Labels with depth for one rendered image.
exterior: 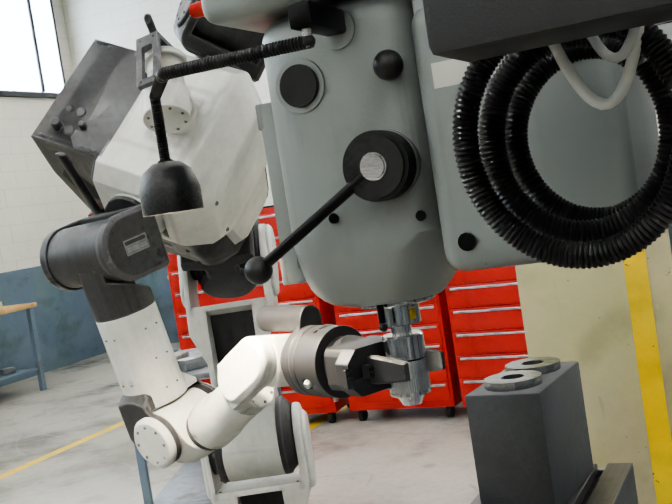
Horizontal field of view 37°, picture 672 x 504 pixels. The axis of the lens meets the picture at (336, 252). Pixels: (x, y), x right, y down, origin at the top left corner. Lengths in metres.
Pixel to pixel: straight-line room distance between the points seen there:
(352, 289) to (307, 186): 0.12
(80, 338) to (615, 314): 9.94
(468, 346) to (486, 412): 4.40
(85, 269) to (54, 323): 10.52
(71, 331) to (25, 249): 1.16
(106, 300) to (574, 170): 0.75
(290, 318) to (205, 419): 0.23
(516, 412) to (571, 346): 1.35
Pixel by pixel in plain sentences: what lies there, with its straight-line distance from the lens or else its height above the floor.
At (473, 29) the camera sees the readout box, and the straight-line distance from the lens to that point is 0.69.
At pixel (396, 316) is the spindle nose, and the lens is 1.09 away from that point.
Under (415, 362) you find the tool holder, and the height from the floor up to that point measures 1.24.
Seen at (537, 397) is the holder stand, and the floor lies 1.09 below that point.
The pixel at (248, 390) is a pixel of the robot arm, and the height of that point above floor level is 1.21.
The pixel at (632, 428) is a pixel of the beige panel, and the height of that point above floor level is 0.68.
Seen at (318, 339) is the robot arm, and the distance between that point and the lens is 1.19.
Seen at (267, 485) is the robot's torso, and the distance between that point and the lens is 1.86.
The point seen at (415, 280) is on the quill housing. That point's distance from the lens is 1.04.
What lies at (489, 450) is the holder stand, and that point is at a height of 1.01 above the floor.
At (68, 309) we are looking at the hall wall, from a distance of 12.15.
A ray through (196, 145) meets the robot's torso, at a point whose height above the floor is 1.54.
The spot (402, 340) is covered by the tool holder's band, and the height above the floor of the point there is 1.26.
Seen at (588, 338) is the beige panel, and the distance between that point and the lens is 2.85.
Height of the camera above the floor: 1.43
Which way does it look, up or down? 3 degrees down
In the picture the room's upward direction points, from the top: 9 degrees counter-clockwise
